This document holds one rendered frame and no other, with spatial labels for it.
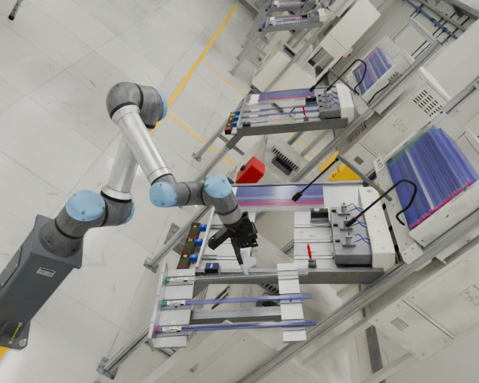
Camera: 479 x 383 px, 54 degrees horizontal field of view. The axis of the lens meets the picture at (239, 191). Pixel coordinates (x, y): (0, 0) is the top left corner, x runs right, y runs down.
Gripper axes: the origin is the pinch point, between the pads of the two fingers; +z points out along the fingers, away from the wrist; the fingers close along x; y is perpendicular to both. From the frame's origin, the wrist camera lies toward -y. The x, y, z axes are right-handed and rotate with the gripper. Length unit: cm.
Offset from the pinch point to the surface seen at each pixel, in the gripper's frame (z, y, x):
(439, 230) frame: 12, 65, 4
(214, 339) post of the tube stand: 18.6, -18.3, -13.8
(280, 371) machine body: 71, -9, 5
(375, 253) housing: 19.1, 43.2, 8.7
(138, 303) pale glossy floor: 56, -80, 53
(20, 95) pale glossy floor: -40, -139, 164
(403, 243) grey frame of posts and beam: 18, 54, 9
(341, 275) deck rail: 24.2, 29.1, 7.0
